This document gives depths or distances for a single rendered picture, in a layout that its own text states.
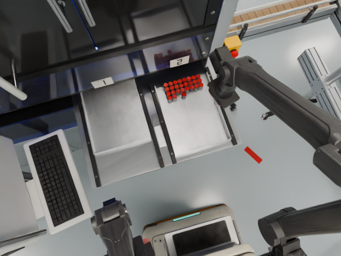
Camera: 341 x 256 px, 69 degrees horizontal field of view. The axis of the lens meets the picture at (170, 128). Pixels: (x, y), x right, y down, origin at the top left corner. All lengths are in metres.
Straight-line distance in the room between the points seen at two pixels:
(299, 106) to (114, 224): 0.45
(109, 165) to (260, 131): 1.39
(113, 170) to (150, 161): 0.17
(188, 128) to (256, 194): 1.10
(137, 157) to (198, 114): 0.34
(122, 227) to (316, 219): 0.41
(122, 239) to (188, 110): 0.74
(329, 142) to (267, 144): 1.70
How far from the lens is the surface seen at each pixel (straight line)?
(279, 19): 1.45
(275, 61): 2.48
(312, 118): 0.51
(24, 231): 1.21
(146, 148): 1.13
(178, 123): 1.15
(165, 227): 1.72
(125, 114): 1.18
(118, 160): 1.14
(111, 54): 0.94
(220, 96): 0.83
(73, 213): 1.23
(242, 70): 0.65
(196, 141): 1.13
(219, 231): 0.97
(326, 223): 0.60
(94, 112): 1.22
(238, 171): 2.06
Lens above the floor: 1.98
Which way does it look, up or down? 75 degrees down
